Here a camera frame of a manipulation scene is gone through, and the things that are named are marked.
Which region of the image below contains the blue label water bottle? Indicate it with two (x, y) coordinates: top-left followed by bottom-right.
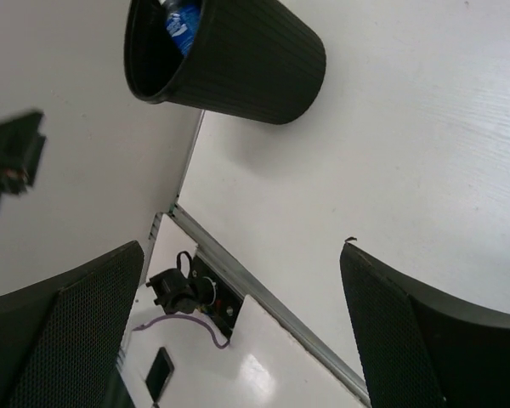
(161, 0), (202, 57)

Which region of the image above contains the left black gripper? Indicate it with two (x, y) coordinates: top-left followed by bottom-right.
(0, 110), (47, 200)

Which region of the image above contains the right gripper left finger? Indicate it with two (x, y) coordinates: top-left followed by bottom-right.
(0, 241), (144, 407)

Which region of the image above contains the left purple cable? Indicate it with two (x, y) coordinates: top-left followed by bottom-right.
(131, 313), (231, 350)

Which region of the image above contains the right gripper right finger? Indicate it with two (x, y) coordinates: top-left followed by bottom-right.
(340, 238), (510, 407)

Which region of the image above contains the black phone on table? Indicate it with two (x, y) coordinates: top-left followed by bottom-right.
(145, 347), (175, 407)

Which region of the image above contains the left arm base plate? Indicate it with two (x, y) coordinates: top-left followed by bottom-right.
(146, 251), (243, 338)

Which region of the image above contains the black plastic waste bin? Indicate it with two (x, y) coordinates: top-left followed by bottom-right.
(123, 1), (326, 124)

